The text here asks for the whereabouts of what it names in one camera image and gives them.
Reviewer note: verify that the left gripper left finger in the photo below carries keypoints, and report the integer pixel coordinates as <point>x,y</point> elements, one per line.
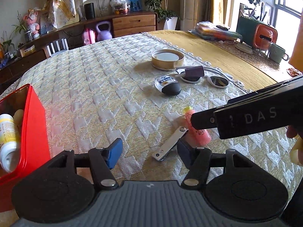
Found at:
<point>101,163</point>

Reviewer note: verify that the round beige coaster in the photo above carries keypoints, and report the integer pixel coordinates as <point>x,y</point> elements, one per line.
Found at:
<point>244,48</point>

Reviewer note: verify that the pink toy suitcase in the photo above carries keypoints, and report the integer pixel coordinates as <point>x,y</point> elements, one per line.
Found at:
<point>88,36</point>

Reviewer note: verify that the white wifi router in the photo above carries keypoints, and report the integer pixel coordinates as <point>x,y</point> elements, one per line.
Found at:
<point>57,47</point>

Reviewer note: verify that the plastic bag of fruit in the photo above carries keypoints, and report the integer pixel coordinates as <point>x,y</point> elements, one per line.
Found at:
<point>119,6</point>

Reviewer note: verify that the green mug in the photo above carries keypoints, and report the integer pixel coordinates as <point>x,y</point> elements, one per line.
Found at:
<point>277,53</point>

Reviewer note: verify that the small potted plant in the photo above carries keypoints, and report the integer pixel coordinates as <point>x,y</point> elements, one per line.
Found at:
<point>22,27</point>

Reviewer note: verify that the pink plush doll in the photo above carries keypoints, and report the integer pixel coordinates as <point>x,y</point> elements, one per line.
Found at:
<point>31,22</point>

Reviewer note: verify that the red metal tin box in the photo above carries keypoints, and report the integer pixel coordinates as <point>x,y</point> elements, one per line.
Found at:
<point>34,149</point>

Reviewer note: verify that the small purple box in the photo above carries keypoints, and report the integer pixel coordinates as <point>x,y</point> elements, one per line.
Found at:
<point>194,72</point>

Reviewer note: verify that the stack of colourful folders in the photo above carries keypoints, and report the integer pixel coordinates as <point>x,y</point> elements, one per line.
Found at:
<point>209,31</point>

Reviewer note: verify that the wooden tv cabinet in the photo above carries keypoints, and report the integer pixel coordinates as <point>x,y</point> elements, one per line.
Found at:
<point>121,25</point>

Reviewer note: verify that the black cylinder speaker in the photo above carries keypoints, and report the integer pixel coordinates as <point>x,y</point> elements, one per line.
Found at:
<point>89,11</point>

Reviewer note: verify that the person right hand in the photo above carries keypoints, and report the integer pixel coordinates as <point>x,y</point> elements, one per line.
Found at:
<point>296,151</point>

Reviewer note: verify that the white sunglasses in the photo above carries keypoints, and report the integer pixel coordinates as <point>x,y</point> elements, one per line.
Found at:
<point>213,76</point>

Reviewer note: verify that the quilted cream yellow mat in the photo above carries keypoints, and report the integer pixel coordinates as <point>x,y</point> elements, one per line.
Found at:
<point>97,93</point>

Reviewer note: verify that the round gold tin lid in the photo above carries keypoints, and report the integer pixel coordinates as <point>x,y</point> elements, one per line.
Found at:
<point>167,59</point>

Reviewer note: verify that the green orange toaster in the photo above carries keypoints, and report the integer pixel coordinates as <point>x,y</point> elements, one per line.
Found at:
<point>255,33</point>

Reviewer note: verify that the mustard yellow table runner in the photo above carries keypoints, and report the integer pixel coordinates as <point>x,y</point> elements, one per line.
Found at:
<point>254,75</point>

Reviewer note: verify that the white yellow vitamin bottle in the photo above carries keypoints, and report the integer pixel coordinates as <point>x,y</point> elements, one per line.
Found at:
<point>10,140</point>

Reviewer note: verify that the potted tree white planter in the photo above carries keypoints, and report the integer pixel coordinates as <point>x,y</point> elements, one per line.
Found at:
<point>169,18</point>

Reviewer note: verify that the clear bottle black cap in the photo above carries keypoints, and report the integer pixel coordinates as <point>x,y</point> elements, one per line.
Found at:
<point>167,85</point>

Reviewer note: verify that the purple kettlebell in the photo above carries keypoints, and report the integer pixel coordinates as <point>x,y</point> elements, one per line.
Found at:
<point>103,34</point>

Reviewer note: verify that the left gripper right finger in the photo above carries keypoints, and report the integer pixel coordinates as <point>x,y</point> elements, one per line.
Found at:
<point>197,161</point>

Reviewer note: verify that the blue photo card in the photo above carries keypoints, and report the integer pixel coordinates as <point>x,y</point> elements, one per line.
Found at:
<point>135,5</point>

